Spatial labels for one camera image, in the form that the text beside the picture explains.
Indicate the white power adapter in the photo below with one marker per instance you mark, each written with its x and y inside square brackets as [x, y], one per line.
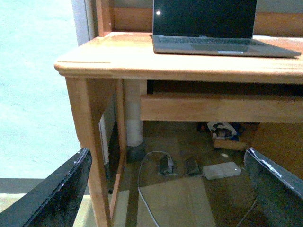
[222, 170]

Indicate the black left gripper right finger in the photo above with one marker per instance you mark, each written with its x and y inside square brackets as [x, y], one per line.
[279, 192]

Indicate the wooden desk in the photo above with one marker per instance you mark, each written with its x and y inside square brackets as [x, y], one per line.
[123, 50]

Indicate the dark plug on floor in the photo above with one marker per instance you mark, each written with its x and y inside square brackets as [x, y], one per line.
[166, 165]

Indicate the grey open laptop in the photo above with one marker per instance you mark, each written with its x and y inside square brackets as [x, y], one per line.
[209, 27]

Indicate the dark adapter on floor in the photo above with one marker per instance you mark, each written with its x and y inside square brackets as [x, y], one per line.
[192, 166]

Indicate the cardboard box with clutter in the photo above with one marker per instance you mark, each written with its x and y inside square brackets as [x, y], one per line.
[229, 135]

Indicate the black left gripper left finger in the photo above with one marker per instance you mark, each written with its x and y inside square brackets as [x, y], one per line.
[54, 202]

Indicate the white pipe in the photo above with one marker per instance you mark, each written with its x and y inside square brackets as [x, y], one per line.
[134, 125]

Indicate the wooden keyboard drawer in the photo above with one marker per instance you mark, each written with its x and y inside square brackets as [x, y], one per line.
[222, 102]

